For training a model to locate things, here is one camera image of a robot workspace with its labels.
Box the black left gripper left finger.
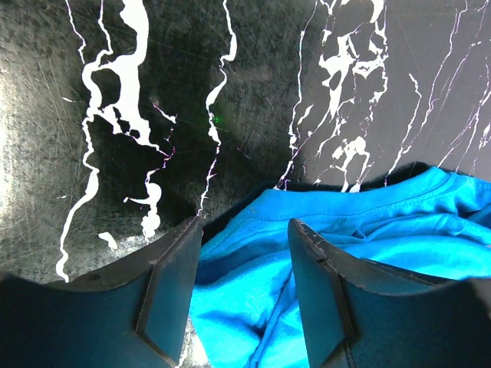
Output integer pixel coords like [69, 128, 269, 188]
[1, 217, 203, 367]

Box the blue t shirt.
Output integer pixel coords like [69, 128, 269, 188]
[189, 164, 490, 367]

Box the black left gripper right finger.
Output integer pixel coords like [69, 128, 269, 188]
[288, 219, 490, 367]

